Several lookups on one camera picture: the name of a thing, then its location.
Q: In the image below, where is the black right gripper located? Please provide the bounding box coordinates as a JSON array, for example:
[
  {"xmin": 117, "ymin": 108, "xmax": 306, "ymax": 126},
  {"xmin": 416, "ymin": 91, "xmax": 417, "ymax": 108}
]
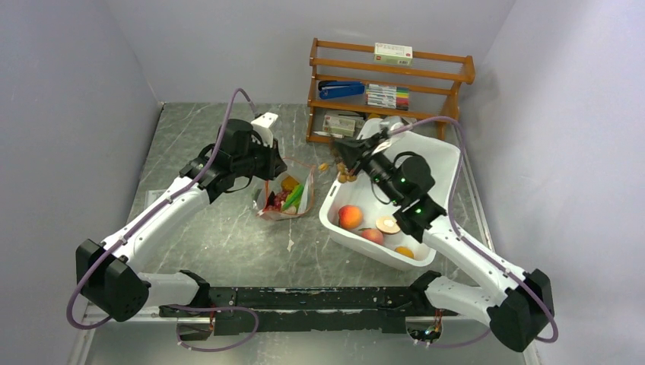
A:
[{"xmin": 333, "ymin": 133, "xmax": 404, "ymax": 205}]

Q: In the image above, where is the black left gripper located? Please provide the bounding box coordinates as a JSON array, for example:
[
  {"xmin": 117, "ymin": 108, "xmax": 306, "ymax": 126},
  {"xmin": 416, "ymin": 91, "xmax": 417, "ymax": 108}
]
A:
[{"xmin": 233, "ymin": 135, "xmax": 288, "ymax": 181}]

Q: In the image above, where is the brown longan twig bunch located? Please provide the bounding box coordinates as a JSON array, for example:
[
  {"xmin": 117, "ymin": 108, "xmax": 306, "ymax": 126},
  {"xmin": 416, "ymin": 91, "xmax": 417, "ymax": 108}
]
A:
[{"xmin": 318, "ymin": 151, "xmax": 357, "ymax": 184}]

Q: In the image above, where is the clear zip top bag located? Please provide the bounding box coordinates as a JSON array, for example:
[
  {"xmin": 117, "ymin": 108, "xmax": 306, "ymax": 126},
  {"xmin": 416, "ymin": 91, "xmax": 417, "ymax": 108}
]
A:
[{"xmin": 253, "ymin": 157, "xmax": 316, "ymax": 221}]

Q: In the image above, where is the green starfruit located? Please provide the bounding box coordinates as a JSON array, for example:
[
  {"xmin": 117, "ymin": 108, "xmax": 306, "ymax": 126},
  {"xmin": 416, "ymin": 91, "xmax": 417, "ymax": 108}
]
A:
[{"xmin": 281, "ymin": 185, "xmax": 304, "ymax": 211}]

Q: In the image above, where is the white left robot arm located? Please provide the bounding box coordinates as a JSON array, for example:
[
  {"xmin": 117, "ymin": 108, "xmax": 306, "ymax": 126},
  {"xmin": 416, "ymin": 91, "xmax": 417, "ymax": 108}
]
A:
[{"xmin": 75, "ymin": 113, "xmax": 287, "ymax": 322}]

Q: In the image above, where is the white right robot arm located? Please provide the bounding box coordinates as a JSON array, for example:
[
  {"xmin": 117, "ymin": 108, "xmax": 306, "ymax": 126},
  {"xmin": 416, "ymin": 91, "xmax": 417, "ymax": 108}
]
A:
[{"xmin": 331, "ymin": 135, "xmax": 558, "ymax": 352}]

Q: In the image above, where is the white red box lower shelf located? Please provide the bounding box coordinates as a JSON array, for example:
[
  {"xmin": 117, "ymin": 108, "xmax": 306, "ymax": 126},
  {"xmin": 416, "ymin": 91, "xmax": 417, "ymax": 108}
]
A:
[{"xmin": 322, "ymin": 110, "xmax": 365, "ymax": 138}]

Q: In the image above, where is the white plastic bin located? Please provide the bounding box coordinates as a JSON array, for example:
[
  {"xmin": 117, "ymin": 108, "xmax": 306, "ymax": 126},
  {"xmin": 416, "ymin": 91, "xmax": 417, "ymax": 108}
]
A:
[{"xmin": 319, "ymin": 119, "xmax": 465, "ymax": 272}]

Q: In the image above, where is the blue stapler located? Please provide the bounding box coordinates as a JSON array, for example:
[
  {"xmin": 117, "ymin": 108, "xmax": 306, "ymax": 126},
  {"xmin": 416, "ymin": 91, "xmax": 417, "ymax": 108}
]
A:
[{"xmin": 317, "ymin": 80, "xmax": 365, "ymax": 100}]

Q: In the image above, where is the large orange peach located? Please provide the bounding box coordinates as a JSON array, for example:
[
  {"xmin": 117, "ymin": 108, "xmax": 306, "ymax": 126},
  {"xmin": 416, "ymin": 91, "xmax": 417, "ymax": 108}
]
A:
[{"xmin": 338, "ymin": 205, "xmax": 364, "ymax": 230}]

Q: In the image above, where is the coloured marker pen pack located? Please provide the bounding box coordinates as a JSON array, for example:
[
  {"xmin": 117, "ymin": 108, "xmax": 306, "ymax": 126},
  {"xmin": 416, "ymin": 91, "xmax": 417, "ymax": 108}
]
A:
[{"xmin": 365, "ymin": 84, "xmax": 410, "ymax": 111}]

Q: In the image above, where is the wooden shelf rack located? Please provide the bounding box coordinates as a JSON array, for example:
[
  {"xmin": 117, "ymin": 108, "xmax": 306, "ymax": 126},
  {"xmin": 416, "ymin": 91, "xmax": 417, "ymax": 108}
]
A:
[{"xmin": 306, "ymin": 39, "xmax": 475, "ymax": 143}]

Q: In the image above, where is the half cut mushroom slice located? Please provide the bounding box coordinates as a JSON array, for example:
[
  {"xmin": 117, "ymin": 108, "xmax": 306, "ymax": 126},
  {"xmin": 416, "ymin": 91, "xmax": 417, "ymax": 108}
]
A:
[{"xmin": 375, "ymin": 216, "xmax": 401, "ymax": 235}]

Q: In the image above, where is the small red peach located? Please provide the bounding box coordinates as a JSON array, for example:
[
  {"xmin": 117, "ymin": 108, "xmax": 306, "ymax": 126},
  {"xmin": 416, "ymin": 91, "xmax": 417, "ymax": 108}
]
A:
[{"xmin": 361, "ymin": 228, "xmax": 385, "ymax": 246}]

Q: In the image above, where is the white green box on shelf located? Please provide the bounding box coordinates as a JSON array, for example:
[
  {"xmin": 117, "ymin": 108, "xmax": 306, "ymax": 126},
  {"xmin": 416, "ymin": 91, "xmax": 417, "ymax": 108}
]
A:
[{"xmin": 373, "ymin": 43, "xmax": 414, "ymax": 67}]

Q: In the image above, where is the small orange fruit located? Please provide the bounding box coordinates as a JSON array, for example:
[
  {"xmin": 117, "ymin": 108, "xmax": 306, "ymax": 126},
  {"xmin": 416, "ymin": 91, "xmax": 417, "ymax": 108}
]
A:
[{"xmin": 394, "ymin": 246, "xmax": 415, "ymax": 259}]

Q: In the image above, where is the paper sheet on table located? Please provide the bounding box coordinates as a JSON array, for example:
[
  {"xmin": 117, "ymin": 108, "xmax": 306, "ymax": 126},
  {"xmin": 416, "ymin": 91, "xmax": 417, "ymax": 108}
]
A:
[{"xmin": 145, "ymin": 190, "xmax": 158, "ymax": 205}]

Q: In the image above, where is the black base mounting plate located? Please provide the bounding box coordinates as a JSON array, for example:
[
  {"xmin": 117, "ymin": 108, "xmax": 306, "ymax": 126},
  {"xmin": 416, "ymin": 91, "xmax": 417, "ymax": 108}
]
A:
[{"xmin": 159, "ymin": 287, "xmax": 452, "ymax": 335}]

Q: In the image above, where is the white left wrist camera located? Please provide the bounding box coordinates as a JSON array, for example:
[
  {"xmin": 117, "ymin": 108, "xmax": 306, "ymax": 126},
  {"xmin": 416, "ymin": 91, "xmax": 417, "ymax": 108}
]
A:
[{"xmin": 251, "ymin": 112, "xmax": 278, "ymax": 147}]

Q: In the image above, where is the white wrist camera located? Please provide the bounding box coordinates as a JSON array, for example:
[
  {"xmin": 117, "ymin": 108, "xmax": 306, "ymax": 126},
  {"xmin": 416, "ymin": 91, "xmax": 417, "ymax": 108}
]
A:
[
  {"xmin": 371, "ymin": 116, "xmax": 405, "ymax": 155},
  {"xmin": 251, "ymin": 112, "xmax": 278, "ymax": 147}
]

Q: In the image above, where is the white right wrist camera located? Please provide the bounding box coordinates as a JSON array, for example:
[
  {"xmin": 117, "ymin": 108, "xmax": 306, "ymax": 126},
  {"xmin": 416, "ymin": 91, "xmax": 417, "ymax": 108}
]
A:
[{"xmin": 371, "ymin": 116, "xmax": 405, "ymax": 155}]

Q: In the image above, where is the aluminium rail frame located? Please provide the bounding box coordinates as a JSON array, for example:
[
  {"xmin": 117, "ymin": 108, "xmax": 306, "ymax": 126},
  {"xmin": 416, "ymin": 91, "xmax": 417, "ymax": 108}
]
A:
[{"xmin": 450, "ymin": 125, "xmax": 530, "ymax": 365}]

